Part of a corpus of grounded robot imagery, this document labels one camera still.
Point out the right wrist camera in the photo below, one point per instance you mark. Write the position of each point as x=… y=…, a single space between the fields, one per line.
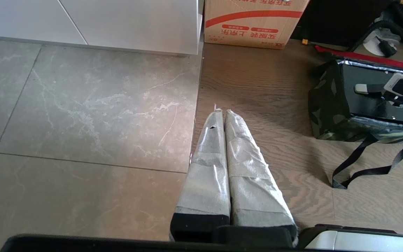
x=395 y=81

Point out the black plug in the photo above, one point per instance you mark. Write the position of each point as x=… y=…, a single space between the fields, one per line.
x=387 y=48

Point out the camouflage bag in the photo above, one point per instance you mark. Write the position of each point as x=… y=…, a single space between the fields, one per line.
x=329 y=105

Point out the red flat strip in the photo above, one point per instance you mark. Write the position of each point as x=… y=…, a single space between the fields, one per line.
x=362 y=56

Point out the white cabinet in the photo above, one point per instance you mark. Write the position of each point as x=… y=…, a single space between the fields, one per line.
x=117 y=24

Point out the black cabinet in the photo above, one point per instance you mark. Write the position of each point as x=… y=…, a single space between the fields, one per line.
x=338 y=19

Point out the cardboard box with red print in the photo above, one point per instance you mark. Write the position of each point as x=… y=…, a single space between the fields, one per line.
x=254 y=24

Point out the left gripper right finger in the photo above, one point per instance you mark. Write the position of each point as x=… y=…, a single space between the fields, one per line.
x=252 y=182

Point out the white round device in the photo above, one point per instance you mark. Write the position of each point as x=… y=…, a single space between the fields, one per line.
x=374 y=40

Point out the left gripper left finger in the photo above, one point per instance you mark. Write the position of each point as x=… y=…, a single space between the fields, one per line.
x=206 y=175

